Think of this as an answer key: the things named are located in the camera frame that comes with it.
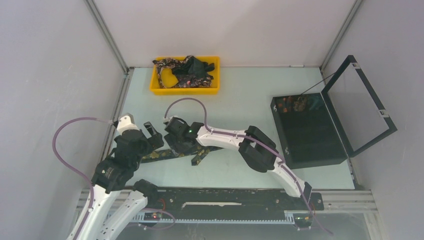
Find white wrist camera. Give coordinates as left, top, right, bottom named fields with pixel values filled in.
left=113, top=113, right=139, bottom=135
left=163, top=115, right=179, bottom=125

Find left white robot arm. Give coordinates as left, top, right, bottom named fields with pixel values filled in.
left=68, top=116, right=164, bottom=240

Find dark green tie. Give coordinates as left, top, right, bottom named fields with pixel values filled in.
left=171, top=55, right=215, bottom=79

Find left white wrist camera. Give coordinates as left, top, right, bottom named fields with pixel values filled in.
left=113, top=113, right=139, bottom=135

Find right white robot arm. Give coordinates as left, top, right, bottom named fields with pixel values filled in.
left=163, top=116, right=312, bottom=209

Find navy gold floral tie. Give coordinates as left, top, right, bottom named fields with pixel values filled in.
left=140, top=146, right=223, bottom=166

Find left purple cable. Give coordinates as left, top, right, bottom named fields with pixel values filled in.
left=52, top=116, right=117, bottom=240

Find black box lid frame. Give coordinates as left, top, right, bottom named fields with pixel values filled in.
left=321, top=55, right=398, bottom=158

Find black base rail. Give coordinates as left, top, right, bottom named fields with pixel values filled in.
left=147, top=187, right=324, bottom=222

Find black pink floral tie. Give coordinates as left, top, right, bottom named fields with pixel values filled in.
left=152, top=56, right=214, bottom=89

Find rolled ties in box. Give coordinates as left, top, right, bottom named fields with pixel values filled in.
left=275, top=95, right=309, bottom=114

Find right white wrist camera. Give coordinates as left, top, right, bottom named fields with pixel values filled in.
left=163, top=115, right=179, bottom=125

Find black storage box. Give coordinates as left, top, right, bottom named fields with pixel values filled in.
left=270, top=93, right=348, bottom=169

